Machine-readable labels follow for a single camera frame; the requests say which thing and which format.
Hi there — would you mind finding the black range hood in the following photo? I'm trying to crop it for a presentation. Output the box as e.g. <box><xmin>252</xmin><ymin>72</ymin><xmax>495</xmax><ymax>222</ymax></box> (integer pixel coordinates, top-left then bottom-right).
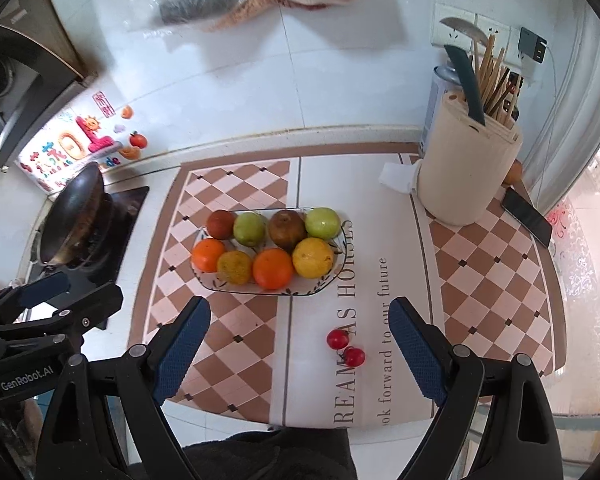
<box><xmin>0</xmin><ymin>0</ymin><xmax>87</xmax><ymax>168</ymax></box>

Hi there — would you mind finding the small green apple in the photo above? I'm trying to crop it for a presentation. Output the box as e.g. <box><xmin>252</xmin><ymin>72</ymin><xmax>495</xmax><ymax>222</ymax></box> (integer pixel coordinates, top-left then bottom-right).
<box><xmin>233</xmin><ymin>212</ymin><xmax>266</xmax><ymax>247</ymax></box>

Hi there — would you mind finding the large orange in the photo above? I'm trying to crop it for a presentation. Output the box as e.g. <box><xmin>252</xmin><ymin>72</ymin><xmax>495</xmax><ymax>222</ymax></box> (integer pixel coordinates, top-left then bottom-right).
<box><xmin>252</xmin><ymin>248</ymin><xmax>294</xmax><ymax>290</ymax></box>

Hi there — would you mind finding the small orange tangerine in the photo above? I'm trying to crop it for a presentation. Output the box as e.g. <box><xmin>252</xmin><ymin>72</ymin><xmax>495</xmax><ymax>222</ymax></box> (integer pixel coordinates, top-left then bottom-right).
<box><xmin>190</xmin><ymin>238</ymin><xmax>226</xmax><ymax>273</ymax></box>

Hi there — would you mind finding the red cherry tomato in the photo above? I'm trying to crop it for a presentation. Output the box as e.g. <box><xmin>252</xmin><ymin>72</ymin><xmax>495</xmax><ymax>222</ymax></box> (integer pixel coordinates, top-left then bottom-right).
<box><xmin>326</xmin><ymin>328</ymin><xmax>350</xmax><ymax>351</ymax></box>
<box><xmin>342</xmin><ymin>347</ymin><xmax>366</xmax><ymax>367</ymax></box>

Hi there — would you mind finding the wooden chopsticks bundle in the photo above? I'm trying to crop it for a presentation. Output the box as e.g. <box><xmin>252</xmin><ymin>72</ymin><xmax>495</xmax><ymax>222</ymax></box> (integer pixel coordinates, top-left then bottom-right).
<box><xmin>472</xmin><ymin>34</ymin><xmax>524</xmax><ymax>128</ymax></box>

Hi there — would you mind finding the beige cylindrical utensil holder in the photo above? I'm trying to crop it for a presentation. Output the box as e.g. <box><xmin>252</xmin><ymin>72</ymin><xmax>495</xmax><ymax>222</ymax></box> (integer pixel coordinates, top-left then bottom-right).
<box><xmin>417</xmin><ymin>91</ymin><xmax>524</xmax><ymax>226</ymax></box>

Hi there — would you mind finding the metal ladle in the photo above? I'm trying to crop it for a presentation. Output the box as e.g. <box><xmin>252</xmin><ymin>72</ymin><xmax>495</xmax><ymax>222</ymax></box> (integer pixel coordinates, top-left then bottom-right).
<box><xmin>440</xmin><ymin>16</ymin><xmax>489</xmax><ymax>47</ymax></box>

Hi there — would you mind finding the black smartphone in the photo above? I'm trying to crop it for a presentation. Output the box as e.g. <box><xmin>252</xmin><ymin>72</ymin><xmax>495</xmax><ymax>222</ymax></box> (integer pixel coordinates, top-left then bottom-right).
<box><xmin>501</xmin><ymin>188</ymin><xmax>553</xmax><ymax>248</ymax></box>

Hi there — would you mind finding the teal handled knife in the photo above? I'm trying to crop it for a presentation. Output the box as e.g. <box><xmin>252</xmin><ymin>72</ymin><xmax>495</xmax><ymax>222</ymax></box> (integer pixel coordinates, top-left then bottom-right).
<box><xmin>444</xmin><ymin>44</ymin><xmax>486</xmax><ymax>126</ymax></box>

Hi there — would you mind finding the checkered brown pink mat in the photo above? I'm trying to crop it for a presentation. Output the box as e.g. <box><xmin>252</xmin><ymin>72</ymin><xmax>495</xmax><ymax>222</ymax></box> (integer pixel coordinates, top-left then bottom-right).
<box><xmin>130</xmin><ymin>143</ymin><xmax>562</xmax><ymax>428</ymax></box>

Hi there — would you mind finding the large green apple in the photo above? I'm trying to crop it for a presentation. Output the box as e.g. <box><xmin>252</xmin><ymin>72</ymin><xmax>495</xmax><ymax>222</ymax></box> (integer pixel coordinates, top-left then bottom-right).
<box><xmin>304</xmin><ymin>207</ymin><xmax>340</xmax><ymax>240</ymax></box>

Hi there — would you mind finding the silver spray can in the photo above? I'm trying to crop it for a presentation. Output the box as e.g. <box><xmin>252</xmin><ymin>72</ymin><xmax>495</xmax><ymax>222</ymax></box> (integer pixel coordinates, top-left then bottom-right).
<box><xmin>419</xmin><ymin>63</ymin><xmax>462</xmax><ymax>156</ymax></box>

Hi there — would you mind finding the dark red plum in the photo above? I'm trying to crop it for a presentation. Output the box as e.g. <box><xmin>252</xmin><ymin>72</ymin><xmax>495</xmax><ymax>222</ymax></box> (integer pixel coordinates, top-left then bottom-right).
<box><xmin>206</xmin><ymin>209</ymin><xmax>236</xmax><ymax>240</ymax></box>

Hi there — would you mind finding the yellow bumpy citrus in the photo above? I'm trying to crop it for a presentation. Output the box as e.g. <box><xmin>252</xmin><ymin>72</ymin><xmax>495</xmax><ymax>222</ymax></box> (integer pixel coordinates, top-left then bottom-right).
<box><xmin>216</xmin><ymin>250</ymin><xmax>252</xmax><ymax>285</ymax></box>

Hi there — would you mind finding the white folded tissue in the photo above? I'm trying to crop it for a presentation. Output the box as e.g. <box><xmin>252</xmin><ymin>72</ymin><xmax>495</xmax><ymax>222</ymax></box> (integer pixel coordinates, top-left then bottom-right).
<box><xmin>379</xmin><ymin>160</ymin><xmax>422</xmax><ymax>194</ymax></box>

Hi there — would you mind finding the white wall socket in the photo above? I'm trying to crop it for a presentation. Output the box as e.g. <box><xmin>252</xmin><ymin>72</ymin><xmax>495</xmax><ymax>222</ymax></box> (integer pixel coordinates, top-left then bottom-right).
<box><xmin>428</xmin><ymin>1</ymin><xmax>539</xmax><ymax>79</ymax></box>

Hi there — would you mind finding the yellow round fruit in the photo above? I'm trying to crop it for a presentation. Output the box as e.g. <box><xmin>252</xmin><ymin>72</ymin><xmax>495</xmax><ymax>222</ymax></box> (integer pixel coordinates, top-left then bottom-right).
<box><xmin>291</xmin><ymin>237</ymin><xmax>335</xmax><ymax>280</ymax></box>

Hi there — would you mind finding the black induction cooktop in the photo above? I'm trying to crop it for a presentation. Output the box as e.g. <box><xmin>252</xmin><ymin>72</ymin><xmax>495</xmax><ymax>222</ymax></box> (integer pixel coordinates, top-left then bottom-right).
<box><xmin>27</xmin><ymin>186</ymin><xmax>149</xmax><ymax>298</ymax></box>

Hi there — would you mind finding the blue lower cabinet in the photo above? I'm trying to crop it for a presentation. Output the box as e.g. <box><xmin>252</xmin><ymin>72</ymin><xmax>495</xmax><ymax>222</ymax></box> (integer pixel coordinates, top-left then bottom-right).
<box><xmin>33</xmin><ymin>390</ymin><xmax>54</xmax><ymax>412</ymax></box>

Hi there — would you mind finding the red brown apple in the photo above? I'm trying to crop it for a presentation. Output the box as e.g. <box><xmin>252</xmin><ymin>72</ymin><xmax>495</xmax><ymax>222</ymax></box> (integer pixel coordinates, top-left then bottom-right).
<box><xmin>268</xmin><ymin>209</ymin><xmax>308</xmax><ymax>254</ymax></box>

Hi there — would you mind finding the brown egg behind holder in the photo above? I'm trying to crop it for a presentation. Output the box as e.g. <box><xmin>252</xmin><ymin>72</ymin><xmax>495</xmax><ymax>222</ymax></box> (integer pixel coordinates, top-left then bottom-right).
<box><xmin>503</xmin><ymin>159</ymin><xmax>524</xmax><ymax>186</ymax></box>

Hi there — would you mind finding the floral ceramic oval plate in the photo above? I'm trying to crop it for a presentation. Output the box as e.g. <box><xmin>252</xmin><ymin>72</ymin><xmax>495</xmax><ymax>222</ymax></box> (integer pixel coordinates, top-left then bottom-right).
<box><xmin>192</xmin><ymin>208</ymin><xmax>352</xmax><ymax>296</ymax></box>

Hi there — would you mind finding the black wok pan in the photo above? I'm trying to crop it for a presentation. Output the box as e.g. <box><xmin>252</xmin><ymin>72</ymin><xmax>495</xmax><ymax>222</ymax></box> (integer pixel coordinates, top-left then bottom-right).
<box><xmin>38</xmin><ymin>162</ymin><xmax>114</xmax><ymax>268</ymax></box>

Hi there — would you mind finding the black plug adapter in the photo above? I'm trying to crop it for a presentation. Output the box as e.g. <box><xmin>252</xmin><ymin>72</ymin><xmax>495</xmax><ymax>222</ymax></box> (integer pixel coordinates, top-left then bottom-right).
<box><xmin>518</xmin><ymin>27</ymin><xmax>547</xmax><ymax>64</ymax></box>

